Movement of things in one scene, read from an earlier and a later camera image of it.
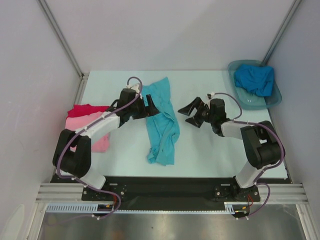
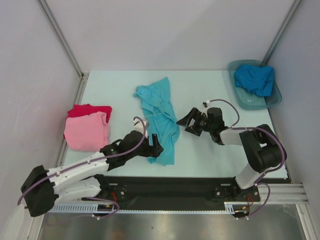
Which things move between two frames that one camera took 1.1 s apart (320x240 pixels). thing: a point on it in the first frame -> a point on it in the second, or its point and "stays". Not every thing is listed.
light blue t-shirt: x=164 y=126 stays
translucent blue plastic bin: x=250 y=100 stays
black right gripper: x=201 y=113 -> x=197 y=122
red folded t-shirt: x=83 y=110 stays
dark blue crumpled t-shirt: x=256 y=79 stays
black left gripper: x=150 y=110 -> x=153 y=151
